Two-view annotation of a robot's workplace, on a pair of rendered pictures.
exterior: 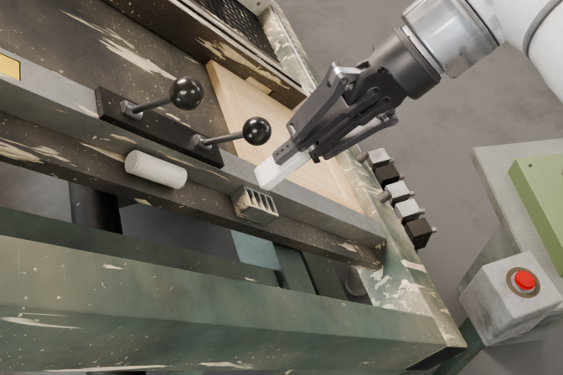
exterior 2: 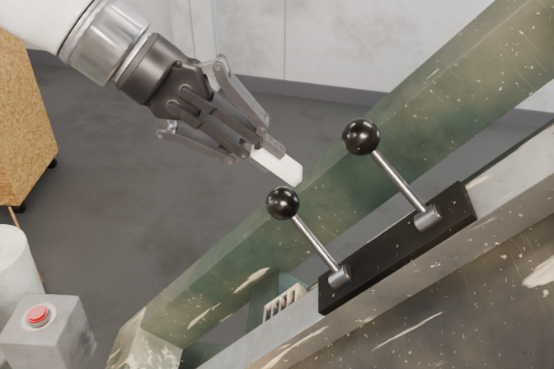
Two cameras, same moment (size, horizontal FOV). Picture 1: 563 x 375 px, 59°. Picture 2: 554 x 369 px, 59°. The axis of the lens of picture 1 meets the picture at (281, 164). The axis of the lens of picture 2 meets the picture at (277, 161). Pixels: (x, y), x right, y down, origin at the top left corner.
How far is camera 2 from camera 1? 0.83 m
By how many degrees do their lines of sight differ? 89
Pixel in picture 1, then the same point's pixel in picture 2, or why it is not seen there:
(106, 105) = (457, 193)
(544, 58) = not seen: outside the picture
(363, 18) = not seen: outside the picture
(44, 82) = (531, 161)
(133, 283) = (419, 79)
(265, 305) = (323, 160)
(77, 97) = (493, 184)
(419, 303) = (138, 346)
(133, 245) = not seen: hidden behind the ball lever
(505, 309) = (76, 307)
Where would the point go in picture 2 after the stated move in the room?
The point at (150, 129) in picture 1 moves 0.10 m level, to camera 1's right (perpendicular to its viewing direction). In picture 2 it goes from (405, 222) to (312, 198)
